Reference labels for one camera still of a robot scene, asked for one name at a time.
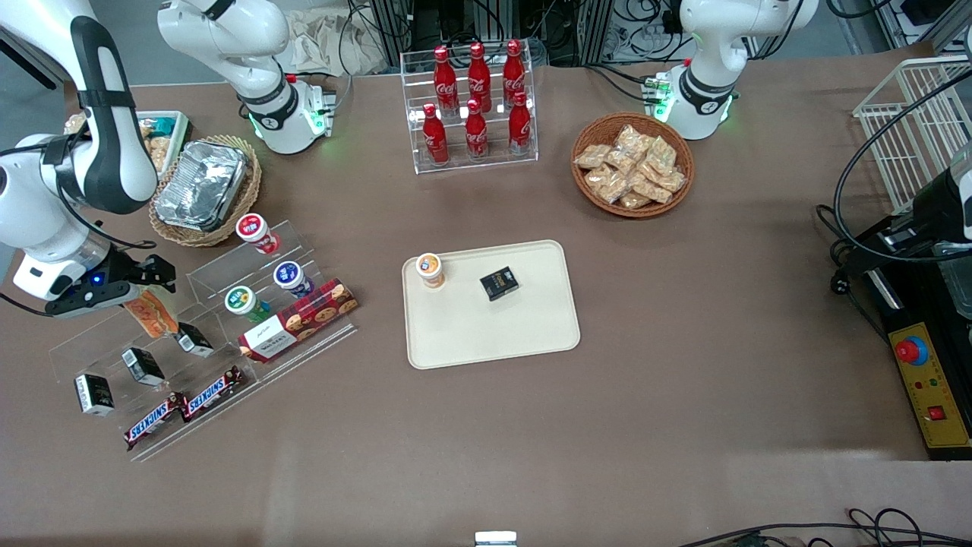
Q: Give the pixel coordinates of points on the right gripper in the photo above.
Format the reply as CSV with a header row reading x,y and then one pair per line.
x,y
127,268

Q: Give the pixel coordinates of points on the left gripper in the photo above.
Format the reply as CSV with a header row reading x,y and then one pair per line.
x,y
935,207

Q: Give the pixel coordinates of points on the triangle sandwich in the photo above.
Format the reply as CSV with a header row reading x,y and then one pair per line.
x,y
156,315

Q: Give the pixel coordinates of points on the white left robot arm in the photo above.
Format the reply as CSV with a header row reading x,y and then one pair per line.
x,y
714,45

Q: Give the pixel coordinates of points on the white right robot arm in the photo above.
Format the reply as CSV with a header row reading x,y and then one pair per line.
x,y
228,30

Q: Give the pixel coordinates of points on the cream plastic tray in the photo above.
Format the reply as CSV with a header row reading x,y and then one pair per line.
x,y
493,334

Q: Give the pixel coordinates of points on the clear acrylic stepped stand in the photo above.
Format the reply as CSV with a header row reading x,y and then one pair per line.
x,y
220,270

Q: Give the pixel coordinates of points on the small black carton box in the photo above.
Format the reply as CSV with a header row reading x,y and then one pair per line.
x,y
197,342
143,366
94,393
499,283

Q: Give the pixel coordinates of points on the clear plastic container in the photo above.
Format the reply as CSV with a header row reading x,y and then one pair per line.
x,y
958,281

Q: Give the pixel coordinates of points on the green lid cup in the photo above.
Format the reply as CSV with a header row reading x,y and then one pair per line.
x,y
243,302

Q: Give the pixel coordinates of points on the aluminium foil container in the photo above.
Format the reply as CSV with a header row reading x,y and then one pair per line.
x,y
201,186

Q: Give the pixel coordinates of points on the red emergency stop button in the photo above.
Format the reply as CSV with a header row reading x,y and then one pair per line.
x,y
911,349

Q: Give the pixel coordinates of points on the red lid cup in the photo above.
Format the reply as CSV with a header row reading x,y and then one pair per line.
x,y
254,229

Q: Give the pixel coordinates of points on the brown cracker snack pack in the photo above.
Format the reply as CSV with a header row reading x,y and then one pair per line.
x,y
159,152
76,124

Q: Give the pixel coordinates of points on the light straw wicker basket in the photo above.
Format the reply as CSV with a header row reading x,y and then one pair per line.
x,y
250,194

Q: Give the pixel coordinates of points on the snickers chocolate bar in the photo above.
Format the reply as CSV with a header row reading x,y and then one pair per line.
x,y
154,420
213,393

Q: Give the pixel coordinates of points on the blue lid cup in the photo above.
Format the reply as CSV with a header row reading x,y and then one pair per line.
x,y
291,276

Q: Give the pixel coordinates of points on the white rectangular bin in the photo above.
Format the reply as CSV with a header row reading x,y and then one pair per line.
x,y
181,137

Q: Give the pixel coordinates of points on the black yellow control box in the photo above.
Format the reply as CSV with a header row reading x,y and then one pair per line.
x,y
938,380

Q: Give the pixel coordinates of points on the teal snack pack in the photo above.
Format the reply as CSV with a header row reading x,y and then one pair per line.
x,y
161,126

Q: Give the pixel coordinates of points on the red cookie box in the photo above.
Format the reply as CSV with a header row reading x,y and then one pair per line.
x,y
296,323

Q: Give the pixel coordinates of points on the clear snack packet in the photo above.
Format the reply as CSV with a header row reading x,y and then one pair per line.
x,y
607,184
592,156
671,181
661,156
635,200
651,190
632,140

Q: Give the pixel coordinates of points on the orange lid cup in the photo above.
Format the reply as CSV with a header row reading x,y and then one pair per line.
x,y
430,270

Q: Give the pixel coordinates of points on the round brown wicker basket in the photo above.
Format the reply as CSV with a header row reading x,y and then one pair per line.
x,y
600,201

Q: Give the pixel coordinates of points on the beige crumpled cloth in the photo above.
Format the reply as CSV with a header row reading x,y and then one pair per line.
x,y
326,42

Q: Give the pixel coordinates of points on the red cola bottle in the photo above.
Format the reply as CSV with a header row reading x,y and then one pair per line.
x,y
520,129
477,135
435,140
514,72
445,80
479,76

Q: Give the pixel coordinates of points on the clear acrylic bottle rack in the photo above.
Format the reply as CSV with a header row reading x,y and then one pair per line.
x,y
414,91

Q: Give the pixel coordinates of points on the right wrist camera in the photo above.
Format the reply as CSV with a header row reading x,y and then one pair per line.
x,y
87,300

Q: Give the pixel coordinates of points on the metal equipment frame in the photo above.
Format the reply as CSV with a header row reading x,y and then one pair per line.
x,y
456,23

